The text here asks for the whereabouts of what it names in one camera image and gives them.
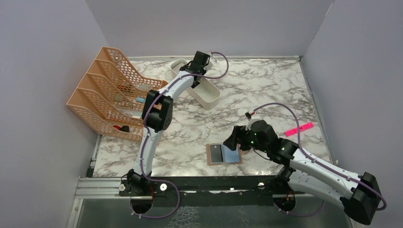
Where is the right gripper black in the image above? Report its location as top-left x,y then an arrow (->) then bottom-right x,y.
223,125 -> 269,153

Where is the brown leather card holder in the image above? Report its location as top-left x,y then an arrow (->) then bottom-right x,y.
206,144 -> 249,166

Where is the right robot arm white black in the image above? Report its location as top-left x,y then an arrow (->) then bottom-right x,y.
223,119 -> 382,225

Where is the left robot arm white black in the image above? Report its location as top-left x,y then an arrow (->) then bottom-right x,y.
119,51 -> 211,195

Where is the white oblong plastic tray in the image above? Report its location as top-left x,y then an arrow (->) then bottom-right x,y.
169,59 -> 221,110

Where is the blue item in organizer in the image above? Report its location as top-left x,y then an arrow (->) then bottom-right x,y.
135,97 -> 146,104

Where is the pink highlighter marker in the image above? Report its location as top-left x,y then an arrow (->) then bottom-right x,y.
284,122 -> 314,137

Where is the orange mesh file organizer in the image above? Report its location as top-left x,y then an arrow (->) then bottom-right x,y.
67,47 -> 168,141

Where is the red black item in organizer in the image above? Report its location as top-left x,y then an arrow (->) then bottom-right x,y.
113,125 -> 130,133

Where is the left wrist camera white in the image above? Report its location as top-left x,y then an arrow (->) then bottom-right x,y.
205,55 -> 217,71

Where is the black mounting rail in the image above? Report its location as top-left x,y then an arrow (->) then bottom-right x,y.
119,175 -> 291,207

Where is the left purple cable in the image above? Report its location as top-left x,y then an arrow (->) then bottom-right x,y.
129,51 -> 230,220

